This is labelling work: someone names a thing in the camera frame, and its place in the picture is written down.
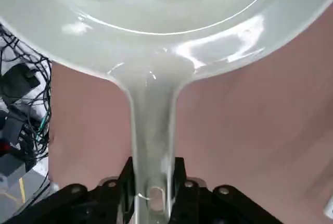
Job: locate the pale grey plastic dustpan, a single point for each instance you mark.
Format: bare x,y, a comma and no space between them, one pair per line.
156,26

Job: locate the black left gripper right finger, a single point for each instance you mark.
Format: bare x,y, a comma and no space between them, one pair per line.
203,205

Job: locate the black electronics box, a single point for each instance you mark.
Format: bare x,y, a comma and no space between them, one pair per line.
18,83

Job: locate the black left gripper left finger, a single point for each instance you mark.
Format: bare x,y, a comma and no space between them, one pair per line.
104,203

